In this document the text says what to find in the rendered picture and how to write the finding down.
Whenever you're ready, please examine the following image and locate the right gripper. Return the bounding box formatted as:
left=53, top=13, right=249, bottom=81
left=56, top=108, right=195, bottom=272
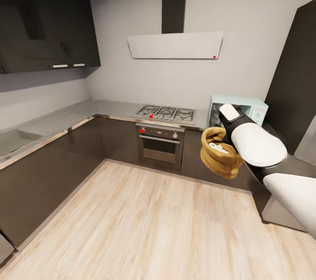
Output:
left=222, top=133, right=235, bottom=147

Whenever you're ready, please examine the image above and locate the microwave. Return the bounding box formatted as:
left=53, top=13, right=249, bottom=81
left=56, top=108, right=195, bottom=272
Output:
left=208, top=94, right=268, bottom=127

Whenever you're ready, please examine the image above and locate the popcorn bag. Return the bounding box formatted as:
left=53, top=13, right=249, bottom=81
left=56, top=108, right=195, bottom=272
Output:
left=200, top=127, right=243, bottom=179

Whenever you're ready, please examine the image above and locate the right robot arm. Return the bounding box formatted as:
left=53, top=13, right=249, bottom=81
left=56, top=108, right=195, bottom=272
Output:
left=219, top=103, right=316, bottom=241

